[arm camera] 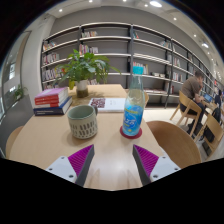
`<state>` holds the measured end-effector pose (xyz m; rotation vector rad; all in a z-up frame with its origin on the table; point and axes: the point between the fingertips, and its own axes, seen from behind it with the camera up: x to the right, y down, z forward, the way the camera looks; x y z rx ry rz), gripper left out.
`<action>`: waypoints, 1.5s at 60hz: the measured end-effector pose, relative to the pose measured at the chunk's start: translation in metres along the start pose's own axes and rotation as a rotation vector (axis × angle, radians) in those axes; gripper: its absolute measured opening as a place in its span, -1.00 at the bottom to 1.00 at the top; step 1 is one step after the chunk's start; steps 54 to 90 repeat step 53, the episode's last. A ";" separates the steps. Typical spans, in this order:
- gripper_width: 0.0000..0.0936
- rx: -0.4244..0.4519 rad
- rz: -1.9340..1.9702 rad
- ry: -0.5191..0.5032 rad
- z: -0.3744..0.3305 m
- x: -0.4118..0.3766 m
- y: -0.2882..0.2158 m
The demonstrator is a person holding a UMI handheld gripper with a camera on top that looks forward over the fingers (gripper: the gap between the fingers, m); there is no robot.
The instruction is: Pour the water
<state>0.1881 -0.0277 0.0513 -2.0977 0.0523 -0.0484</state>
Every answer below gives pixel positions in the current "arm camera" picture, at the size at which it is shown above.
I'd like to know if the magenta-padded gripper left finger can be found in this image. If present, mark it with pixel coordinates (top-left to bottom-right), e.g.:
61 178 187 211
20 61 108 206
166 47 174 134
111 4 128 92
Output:
45 143 96 188

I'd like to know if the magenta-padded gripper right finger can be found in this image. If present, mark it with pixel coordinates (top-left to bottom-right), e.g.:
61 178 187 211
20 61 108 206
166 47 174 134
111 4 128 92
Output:
132 143 181 186

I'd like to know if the clear bottle with turquoise cap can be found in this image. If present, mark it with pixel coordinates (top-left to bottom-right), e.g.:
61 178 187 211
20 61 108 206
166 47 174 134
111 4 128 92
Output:
121 65 146 137

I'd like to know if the pale green patterned mug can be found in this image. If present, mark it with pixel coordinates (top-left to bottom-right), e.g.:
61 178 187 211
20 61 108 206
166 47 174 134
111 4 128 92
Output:
67 104 99 140

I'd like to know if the flat round red coaster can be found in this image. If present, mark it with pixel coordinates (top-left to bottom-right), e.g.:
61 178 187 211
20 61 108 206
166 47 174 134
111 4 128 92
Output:
119 124 143 140

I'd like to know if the thick dark blue book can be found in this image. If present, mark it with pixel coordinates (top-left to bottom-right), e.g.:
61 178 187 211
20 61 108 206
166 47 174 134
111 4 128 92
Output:
32 96 73 117

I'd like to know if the red book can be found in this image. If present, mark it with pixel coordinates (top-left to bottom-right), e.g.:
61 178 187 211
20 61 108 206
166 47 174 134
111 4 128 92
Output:
34 99 70 108
34 94 69 105

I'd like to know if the pink book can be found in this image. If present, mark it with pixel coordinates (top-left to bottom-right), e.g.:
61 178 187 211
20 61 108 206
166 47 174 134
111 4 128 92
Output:
34 87 69 101

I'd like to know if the white booklet with red pattern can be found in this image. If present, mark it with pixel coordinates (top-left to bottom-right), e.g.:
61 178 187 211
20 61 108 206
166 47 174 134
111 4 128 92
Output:
88 97 127 113

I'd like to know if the open laptop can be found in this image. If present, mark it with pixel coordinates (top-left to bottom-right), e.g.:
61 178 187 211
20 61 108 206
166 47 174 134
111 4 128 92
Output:
203 93 214 104

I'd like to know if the person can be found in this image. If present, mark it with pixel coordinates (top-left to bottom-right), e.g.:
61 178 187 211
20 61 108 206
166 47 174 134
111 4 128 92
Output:
179 70 208 134

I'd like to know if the small green potted plant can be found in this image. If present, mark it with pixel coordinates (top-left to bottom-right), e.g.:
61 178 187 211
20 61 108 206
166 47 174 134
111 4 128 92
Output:
13 84 29 103

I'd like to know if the green potted plant, white pot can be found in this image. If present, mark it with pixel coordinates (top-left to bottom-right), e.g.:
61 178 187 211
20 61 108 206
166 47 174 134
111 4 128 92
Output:
54 49 119 99

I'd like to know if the grey bookshelf unit with books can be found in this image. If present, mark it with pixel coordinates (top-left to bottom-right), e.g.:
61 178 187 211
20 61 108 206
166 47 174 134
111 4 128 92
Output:
39 21 224 101

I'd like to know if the group of round ceiling lights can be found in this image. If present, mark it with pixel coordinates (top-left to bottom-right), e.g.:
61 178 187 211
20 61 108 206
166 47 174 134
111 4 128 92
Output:
58 0 211 49

